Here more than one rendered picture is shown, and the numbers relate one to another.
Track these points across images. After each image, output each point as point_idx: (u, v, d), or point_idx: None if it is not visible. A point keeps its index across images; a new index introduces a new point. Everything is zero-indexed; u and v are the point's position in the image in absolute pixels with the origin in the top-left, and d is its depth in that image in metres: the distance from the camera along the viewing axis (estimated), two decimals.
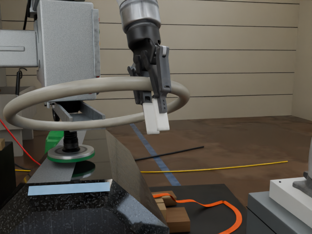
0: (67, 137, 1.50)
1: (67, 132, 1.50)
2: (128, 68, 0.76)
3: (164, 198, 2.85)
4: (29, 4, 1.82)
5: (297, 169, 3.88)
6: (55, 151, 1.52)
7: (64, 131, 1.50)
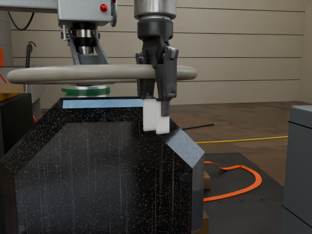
0: None
1: None
2: (136, 55, 0.73)
3: None
4: None
5: None
6: (71, 85, 1.46)
7: None
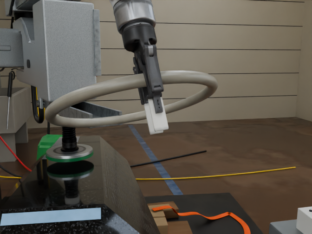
0: (66, 136, 1.50)
1: (66, 132, 1.49)
2: (133, 69, 0.77)
3: (165, 210, 2.62)
4: (12, 3, 1.77)
5: (306, 176, 3.65)
6: (62, 153, 1.47)
7: (63, 131, 1.50)
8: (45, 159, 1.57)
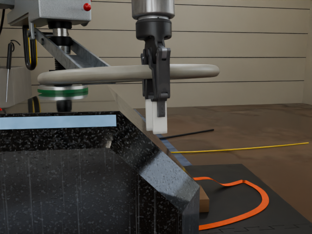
0: (59, 69, 1.42)
1: (59, 64, 1.41)
2: (140, 55, 0.73)
3: None
4: None
5: None
6: None
7: (55, 64, 1.42)
8: None
